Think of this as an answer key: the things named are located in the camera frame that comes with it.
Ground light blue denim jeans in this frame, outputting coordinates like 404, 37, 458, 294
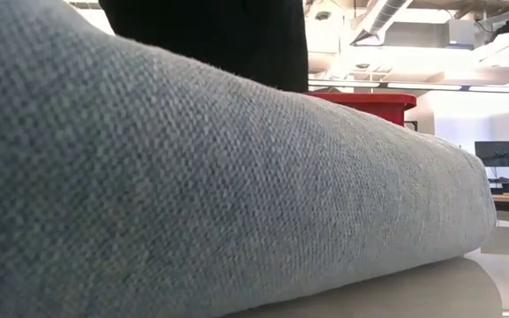
0, 0, 498, 318

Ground red plastic bin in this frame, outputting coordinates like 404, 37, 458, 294
303, 91, 418, 128

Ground black computer monitor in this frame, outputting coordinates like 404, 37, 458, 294
474, 140, 509, 169

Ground ribbed ceiling duct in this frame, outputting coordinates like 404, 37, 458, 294
350, 0, 414, 46

